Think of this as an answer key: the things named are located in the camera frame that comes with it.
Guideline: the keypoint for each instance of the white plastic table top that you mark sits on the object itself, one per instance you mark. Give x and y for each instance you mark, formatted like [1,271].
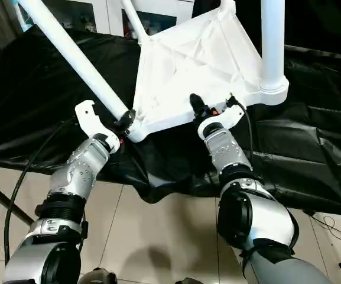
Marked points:
[202,74]

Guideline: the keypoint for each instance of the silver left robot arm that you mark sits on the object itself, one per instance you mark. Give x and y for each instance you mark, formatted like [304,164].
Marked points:
[78,168]

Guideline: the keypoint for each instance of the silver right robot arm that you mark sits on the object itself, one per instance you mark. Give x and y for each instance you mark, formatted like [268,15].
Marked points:
[229,154]

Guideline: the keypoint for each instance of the black shiny mat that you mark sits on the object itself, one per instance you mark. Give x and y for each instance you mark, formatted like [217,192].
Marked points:
[40,103]

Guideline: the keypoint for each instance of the red bottle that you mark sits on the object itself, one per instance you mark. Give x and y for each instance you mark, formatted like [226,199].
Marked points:
[128,31]

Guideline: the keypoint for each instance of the white glass-door cabinet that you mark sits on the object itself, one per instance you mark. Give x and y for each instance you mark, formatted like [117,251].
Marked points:
[105,14]

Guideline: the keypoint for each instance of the long dark metal bar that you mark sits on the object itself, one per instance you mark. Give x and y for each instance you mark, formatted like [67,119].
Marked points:
[321,51]

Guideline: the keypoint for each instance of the black robot foot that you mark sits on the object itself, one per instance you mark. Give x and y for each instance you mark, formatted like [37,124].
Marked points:
[191,281]
[97,276]

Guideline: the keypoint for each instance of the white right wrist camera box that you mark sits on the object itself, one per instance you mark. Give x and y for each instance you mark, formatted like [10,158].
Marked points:
[229,116]

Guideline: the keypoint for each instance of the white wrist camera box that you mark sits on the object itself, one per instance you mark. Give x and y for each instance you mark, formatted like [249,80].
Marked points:
[90,118]
[229,116]

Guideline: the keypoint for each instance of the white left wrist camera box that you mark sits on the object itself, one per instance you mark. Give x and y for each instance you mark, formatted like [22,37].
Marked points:
[90,118]

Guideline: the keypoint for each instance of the black table frame leg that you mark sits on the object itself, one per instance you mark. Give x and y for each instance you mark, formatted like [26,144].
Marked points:
[4,201]

